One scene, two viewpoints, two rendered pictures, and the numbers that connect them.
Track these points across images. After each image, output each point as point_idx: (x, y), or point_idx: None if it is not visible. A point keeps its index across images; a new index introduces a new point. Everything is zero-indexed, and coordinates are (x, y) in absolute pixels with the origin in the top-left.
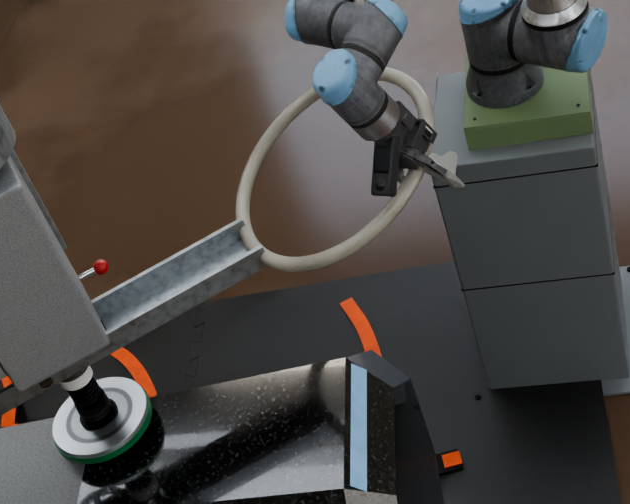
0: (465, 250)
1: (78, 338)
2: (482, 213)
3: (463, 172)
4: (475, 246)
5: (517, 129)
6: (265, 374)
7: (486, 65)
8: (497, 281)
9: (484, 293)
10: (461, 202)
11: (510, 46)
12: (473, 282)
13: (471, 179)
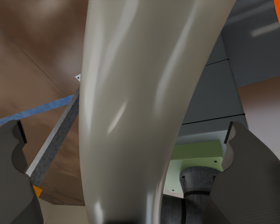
0: (224, 78)
1: None
2: (211, 100)
3: (221, 125)
4: (218, 82)
5: (186, 153)
6: None
7: (206, 199)
8: (207, 67)
9: (215, 60)
10: (224, 105)
11: (183, 217)
12: (221, 64)
13: (216, 121)
